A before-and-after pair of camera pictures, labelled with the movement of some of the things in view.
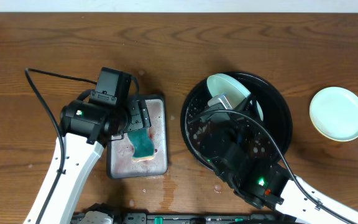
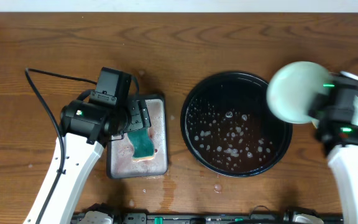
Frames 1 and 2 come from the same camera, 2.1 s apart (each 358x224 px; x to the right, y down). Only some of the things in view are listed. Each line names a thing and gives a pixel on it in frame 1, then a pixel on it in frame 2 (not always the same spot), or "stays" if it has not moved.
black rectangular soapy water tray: (120, 163) stays
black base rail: (156, 218) stays
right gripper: (245, 107) → (311, 111)
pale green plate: (219, 84) → (292, 90)
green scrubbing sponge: (143, 147) stays
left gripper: (142, 114) stays
